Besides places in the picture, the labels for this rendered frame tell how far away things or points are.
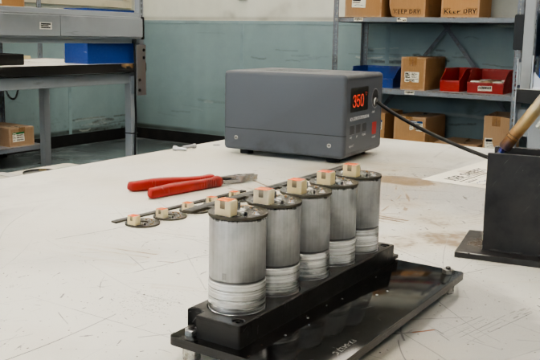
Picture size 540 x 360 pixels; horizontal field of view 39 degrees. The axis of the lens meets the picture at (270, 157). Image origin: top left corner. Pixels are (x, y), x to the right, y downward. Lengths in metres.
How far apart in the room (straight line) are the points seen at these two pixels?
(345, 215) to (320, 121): 0.44
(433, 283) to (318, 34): 5.17
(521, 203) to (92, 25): 2.94
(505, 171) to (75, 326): 0.27
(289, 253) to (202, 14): 5.83
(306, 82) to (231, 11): 5.16
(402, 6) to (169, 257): 4.39
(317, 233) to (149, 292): 0.10
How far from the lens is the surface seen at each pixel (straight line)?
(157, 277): 0.43
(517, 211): 0.49
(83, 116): 6.24
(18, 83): 3.17
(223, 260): 0.31
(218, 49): 6.04
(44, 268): 0.46
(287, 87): 0.83
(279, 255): 0.33
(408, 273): 0.42
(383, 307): 0.36
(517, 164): 0.49
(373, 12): 4.84
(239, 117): 0.86
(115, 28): 3.44
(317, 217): 0.36
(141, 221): 0.56
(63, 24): 3.23
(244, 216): 0.31
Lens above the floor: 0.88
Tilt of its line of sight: 9 degrees down
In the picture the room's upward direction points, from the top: 1 degrees clockwise
